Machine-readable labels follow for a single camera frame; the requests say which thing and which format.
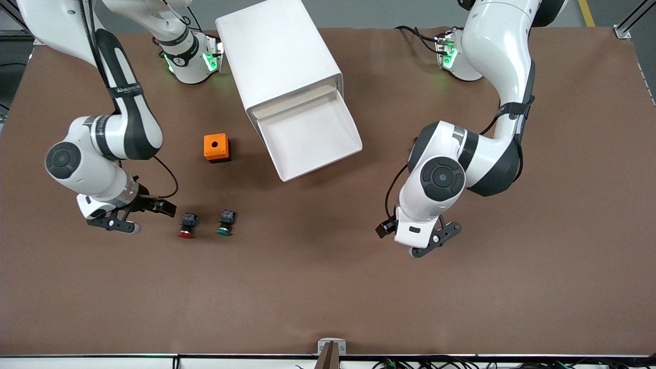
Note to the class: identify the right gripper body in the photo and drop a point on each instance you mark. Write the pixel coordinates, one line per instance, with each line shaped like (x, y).
(144, 202)

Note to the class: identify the red mushroom push button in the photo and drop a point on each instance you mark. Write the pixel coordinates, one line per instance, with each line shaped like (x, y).
(188, 221)

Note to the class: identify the white plastic drawer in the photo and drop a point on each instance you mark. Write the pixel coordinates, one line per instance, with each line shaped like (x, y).
(312, 138)
(294, 100)

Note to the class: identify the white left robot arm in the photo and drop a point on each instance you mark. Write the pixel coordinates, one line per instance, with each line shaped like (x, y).
(502, 41)

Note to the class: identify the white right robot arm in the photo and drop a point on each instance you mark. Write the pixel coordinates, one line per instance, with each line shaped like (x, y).
(77, 25)

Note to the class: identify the green mushroom push button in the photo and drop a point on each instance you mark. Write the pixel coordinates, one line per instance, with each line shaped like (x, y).
(226, 218)

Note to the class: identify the white drawer cabinet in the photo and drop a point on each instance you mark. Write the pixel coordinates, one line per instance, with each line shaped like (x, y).
(277, 46)

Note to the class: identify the orange button enclosure box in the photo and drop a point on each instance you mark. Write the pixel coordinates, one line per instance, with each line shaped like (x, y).
(209, 148)

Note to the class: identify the grey metal mount bracket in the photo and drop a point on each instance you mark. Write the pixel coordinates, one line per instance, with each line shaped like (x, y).
(331, 342)

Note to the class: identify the brown upright post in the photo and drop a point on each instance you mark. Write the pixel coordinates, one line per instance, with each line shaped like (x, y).
(328, 359)

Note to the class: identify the aluminium frame profile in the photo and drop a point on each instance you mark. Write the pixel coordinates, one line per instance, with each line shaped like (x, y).
(621, 32)

